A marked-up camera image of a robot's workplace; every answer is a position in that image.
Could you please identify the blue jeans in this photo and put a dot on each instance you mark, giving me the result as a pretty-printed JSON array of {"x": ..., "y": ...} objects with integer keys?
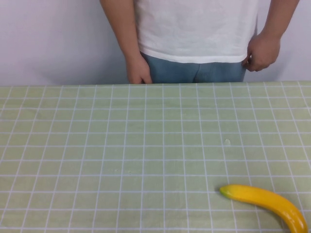
[{"x": 182, "y": 72}]

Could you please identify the person's right forearm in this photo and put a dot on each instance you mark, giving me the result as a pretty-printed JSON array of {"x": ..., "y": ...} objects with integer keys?
[{"x": 120, "y": 26}]

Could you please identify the person's left forearm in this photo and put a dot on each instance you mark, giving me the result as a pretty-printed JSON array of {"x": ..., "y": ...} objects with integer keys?
[{"x": 275, "y": 17}]

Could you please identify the person's left hand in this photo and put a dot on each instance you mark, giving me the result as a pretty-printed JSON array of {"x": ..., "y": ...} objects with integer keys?
[{"x": 263, "y": 52}]

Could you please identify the green checked tablecloth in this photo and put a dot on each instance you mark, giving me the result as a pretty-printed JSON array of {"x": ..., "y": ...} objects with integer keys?
[{"x": 121, "y": 145}]

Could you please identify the white t-shirt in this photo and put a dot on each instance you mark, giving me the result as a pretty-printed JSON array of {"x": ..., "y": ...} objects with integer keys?
[{"x": 194, "y": 29}]

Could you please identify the yellow plastic banana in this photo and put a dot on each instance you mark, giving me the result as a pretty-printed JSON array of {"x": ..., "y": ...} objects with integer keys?
[{"x": 255, "y": 194}]

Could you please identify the person's right hand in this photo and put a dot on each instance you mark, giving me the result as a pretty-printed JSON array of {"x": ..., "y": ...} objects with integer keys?
[{"x": 137, "y": 70}]

